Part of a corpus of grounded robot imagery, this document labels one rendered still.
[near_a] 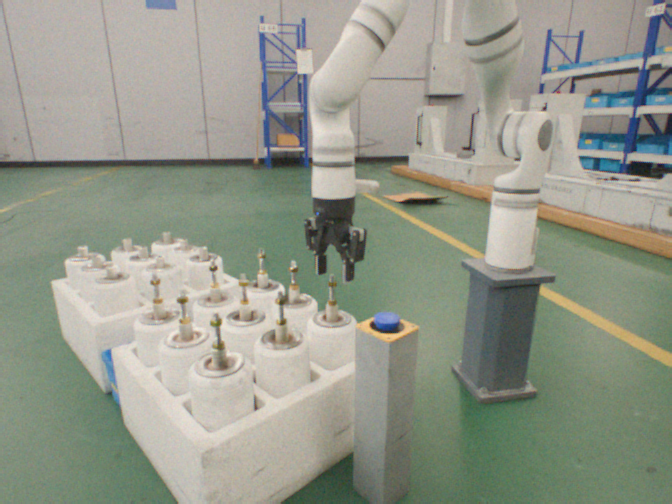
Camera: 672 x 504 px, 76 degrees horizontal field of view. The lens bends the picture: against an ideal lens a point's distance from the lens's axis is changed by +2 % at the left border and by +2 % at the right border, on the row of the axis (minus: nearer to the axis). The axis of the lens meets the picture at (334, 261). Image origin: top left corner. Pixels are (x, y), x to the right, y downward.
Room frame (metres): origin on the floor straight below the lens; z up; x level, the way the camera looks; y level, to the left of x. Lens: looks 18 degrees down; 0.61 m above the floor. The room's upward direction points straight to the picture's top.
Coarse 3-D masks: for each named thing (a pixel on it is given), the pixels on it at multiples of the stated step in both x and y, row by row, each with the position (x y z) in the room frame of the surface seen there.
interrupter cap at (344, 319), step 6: (318, 312) 0.77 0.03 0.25; (324, 312) 0.77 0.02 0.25; (342, 312) 0.77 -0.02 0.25; (318, 318) 0.74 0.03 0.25; (324, 318) 0.75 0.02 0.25; (342, 318) 0.75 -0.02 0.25; (348, 318) 0.74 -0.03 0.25; (318, 324) 0.72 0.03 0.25; (324, 324) 0.72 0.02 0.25; (330, 324) 0.72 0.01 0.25; (336, 324) 0.72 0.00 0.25; (342, 324) 0.72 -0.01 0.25; (348, 324) 0.73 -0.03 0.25
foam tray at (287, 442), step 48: (144, 384) 0.65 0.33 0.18; (336, 384) 0.65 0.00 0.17; (144, 432) 0.66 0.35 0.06; (192, 432) 0.52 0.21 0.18; (240, 432) 0.52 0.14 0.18; (288, 432) 0.58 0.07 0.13; (336, 432) 0.65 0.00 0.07; (192, 480) 0.51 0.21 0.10; (240, 480) 0.52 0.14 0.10; (288, 480) 0.57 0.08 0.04
